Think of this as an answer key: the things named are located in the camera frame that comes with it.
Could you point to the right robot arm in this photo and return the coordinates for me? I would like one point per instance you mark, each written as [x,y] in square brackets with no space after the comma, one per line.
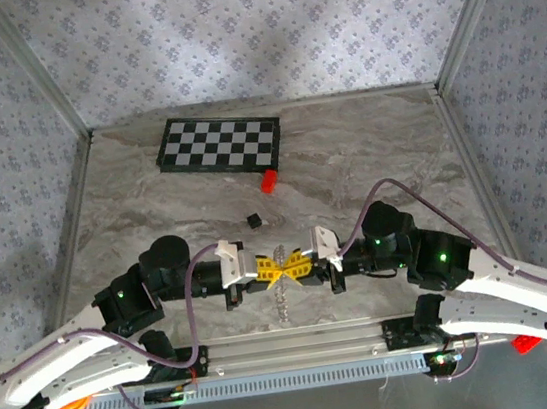
[495,316]

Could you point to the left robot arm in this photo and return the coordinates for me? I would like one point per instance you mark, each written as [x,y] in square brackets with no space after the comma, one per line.
[73,367]

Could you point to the small black cube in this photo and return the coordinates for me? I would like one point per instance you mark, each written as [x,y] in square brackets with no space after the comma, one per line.
[254,220]

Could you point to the small red block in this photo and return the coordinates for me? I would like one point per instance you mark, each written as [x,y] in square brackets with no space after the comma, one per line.
[268,181]

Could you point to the black grey checkerboard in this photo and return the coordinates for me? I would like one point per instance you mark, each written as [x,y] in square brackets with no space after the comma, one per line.
[220,143]

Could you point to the small circuit board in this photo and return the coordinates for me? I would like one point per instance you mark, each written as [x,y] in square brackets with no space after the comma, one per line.
[175,395]
[442,359]

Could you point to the orange curved plastic piece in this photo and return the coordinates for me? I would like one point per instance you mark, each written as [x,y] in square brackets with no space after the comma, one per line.
[75,406]

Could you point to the red toy brick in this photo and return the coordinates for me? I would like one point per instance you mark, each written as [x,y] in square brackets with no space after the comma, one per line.
[526,345]

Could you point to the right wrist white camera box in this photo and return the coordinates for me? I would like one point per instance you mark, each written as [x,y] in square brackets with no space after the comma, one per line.
[324,245]

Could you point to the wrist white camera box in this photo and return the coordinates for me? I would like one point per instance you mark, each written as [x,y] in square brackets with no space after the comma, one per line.
[233,265]
[324,245]

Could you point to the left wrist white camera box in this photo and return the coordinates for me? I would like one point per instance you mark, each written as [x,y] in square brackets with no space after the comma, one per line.
[233,265]

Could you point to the aluminium mounting rail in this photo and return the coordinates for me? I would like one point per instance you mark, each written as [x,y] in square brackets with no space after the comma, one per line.
[292,345]

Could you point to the aluminium table side rail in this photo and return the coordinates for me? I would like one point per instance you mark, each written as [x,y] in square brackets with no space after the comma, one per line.
[461,139]
[72,226]

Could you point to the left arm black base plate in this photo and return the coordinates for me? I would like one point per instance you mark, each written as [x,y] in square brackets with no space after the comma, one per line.
[198,363]

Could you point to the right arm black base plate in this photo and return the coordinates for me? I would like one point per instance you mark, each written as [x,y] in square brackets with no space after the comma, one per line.
[396,334]

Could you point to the aluminium frame post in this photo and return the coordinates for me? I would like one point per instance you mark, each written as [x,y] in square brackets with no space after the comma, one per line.
[472,7]
[38,66]

